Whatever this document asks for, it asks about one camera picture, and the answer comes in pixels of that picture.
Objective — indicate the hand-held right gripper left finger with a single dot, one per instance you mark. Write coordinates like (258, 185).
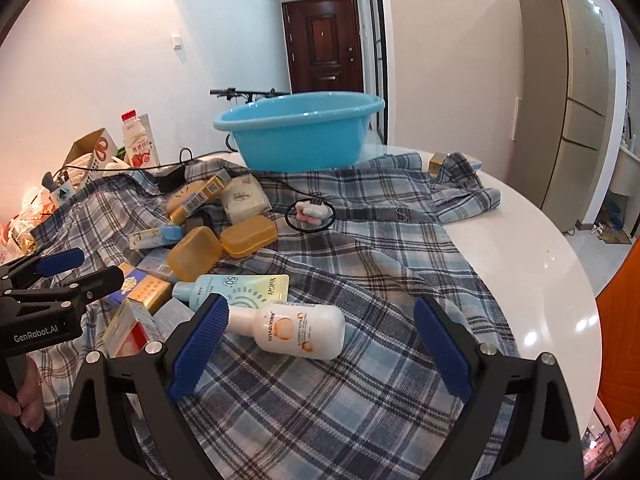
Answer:
(197, 350)

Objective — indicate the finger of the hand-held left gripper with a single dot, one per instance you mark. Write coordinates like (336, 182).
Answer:
(62, 260)
(100, 282)

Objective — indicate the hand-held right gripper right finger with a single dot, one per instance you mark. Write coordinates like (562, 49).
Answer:
(442, 350)

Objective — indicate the white lotion bottle orange print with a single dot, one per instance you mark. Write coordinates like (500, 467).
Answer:
(300, 330)

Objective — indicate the blue plastic basin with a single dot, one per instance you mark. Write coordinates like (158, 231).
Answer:
(300, 145)

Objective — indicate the person's left hand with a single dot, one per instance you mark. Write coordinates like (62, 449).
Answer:
(31, 390)

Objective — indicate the grey blue packet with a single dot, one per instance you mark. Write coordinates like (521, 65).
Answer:
(172, 315)

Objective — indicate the gold foil snack bag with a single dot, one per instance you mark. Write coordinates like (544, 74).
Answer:
(22, 230)

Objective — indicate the gold patterned box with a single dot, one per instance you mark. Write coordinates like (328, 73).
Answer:
(150, 290)

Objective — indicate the pale yellow red box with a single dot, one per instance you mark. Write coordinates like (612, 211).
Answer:
(130, 330)

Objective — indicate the light blue packet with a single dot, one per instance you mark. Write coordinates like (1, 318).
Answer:
(475, 163)
(155, 262)

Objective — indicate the green white carton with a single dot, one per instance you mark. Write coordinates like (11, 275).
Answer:
(62, 195)

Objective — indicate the small white tube blue cap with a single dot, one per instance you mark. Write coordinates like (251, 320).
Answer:
(150, 237)

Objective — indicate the yellow blue sunscreen tube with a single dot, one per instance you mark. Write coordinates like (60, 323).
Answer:
(240, 287)

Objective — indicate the orange soap case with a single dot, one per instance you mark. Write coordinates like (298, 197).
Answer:
(250, 235)
(195, 255)

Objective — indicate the blue plaid shirt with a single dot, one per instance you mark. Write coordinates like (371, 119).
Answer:
(375, 260)

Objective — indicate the pretzel print snack package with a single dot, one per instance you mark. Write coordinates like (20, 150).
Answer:
(97, 152)

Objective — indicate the small black case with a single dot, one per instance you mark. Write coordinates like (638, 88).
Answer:
(200, 220)

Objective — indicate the yellow barcode box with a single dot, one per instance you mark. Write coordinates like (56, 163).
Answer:
(197, 200)

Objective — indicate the white milk bottle red cap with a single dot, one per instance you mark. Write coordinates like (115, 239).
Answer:
(137, 145)

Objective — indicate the white tissue packet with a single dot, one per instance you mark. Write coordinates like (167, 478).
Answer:
(245, 200)

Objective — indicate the pink white hair clip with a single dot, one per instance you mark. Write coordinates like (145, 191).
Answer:
(307, 212)

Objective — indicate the orange board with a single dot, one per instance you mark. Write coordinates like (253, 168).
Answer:
(622, 335)

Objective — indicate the small gold box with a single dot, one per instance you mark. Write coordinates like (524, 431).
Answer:
(437, 164)

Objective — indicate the black electric bike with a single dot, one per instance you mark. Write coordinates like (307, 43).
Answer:
(225, 92)

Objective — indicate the white laundry sink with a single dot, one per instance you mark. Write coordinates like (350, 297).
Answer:
(627, 165)

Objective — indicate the beige refrigerator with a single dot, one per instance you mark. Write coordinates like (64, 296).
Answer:
(575, 110)

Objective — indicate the black framed glass door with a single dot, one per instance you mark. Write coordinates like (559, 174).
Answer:
(381, 60)

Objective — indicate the brown entrance door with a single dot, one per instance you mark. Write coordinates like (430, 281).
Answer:
(322, 40)

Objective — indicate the white wall panel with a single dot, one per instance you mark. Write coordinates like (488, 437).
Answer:
(516, 117)

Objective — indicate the white wall switch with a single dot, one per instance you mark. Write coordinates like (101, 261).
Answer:
(176, 41)

